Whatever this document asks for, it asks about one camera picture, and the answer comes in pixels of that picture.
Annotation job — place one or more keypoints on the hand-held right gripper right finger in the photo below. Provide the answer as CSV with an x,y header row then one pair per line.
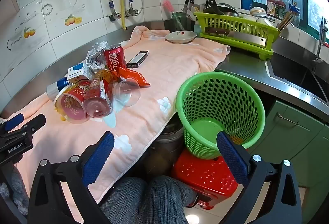
x,y
231,159

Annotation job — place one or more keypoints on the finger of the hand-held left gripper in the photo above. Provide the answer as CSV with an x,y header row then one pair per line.
x,y
14,121
36,121

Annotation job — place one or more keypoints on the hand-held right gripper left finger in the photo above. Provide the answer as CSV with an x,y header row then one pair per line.
x,y
100,159

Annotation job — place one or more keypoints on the green plastic basket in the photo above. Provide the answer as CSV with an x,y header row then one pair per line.
x,y
205,131

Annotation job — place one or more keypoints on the pink tinted clear plastic cup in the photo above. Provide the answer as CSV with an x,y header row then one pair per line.
x,y
99,95

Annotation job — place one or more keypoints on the blue white carton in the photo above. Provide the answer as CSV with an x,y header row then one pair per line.
x,y
77,69

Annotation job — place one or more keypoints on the orange scrap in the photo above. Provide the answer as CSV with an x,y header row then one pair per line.
x,y
236,140

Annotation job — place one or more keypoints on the red plastic stool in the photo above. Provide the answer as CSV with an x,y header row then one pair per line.
x,y
205,175

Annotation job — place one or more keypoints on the blue silver can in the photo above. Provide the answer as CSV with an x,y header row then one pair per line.
x,y
55,89

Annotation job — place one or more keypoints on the red instant noodle cup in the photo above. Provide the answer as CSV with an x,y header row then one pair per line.
x,y
72,103

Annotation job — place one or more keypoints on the person's left leg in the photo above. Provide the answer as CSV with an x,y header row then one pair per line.
x,y
123,200

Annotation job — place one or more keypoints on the person's leg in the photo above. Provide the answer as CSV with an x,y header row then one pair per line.
x,y
123,200
169,198

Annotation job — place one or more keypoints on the white carton with red print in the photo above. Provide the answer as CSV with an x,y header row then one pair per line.
x,y
77,80

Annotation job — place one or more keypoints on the green cabinet door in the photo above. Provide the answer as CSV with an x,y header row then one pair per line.
x,y
287,141

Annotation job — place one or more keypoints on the metal pot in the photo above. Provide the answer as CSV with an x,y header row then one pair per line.
x,y
167,139

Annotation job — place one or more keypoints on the person's right leg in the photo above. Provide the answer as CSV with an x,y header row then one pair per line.
x,y
169,198

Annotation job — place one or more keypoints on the orange snack packet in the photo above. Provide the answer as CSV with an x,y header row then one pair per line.
x,y
133,76

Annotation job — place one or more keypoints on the red soda can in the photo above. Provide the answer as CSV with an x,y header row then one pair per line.
x,y
114,59

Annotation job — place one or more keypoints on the black box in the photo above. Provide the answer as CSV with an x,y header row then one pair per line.
x,y
137,59

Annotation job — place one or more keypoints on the pink flower towel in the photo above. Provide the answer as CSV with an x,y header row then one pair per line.
x,y
167,72

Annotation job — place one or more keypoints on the steel sink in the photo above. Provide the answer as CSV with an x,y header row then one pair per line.
x,y
295,69

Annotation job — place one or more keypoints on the white plate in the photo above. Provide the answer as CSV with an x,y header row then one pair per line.
x,y
180,36

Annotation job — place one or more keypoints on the green dish rack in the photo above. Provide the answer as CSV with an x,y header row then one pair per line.
x,y
231,24

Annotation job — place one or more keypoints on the metal faucet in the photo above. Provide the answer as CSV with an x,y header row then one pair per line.
x,y
320,41

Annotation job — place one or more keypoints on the bundle of chopsticks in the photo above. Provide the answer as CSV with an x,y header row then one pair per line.
x,y
284,20

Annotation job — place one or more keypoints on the green glass jar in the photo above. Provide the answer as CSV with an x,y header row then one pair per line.
x,y
177,19

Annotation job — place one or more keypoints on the white bowl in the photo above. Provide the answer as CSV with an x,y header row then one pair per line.
x,y
258,11

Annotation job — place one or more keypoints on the metal bowl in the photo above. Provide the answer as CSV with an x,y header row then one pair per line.
x,y
226,9

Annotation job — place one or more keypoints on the black scissors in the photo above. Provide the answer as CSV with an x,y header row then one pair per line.
x,y
212,4

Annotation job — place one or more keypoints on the blue bucket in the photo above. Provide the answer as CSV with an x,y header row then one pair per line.
x,y
246,1

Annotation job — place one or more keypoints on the pink bottle brush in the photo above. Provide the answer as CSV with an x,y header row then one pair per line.
x,y
167,5

